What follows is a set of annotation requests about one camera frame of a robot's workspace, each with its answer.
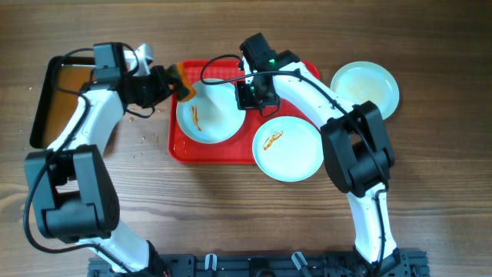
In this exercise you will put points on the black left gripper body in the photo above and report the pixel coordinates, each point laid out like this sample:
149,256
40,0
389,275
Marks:
147,89

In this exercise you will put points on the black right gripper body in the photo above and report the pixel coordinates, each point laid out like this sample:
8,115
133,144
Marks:
250,97

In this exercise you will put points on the orange green sponge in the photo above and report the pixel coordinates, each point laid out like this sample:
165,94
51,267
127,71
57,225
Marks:
179,83

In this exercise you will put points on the light blue plate top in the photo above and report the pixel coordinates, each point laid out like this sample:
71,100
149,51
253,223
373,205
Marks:
212,115

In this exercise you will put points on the light blue plate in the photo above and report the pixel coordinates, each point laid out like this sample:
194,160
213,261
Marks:
212,115
367,81
288,149

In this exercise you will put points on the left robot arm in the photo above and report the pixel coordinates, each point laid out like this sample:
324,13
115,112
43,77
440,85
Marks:
71,195

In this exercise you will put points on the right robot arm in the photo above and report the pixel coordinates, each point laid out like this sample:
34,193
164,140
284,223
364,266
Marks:
357,151

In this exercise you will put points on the red plastic tray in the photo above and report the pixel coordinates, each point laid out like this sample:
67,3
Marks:
237,149

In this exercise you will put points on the black water tray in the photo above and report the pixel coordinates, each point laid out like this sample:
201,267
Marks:
55,108

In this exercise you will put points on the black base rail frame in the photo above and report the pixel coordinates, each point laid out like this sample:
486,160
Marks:
330,264

